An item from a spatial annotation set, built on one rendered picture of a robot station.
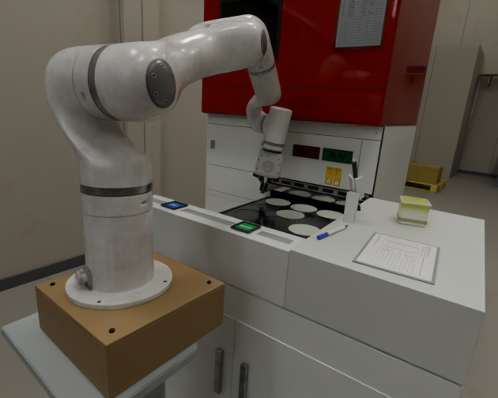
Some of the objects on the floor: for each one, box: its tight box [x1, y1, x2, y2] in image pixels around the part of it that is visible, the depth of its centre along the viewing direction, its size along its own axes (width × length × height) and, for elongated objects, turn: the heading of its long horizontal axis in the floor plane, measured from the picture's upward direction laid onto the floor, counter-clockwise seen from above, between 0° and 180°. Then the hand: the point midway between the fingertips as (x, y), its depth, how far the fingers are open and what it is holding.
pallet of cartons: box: [405, 160, 447, 193], centre depth 651 cm, size 124×85×45 cm
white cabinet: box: [165, 283, 463, 398], centre depth 117 cm, size 64×96×82 cm, turn 42°
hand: (263, 188), depth 130 cm, fingers closed
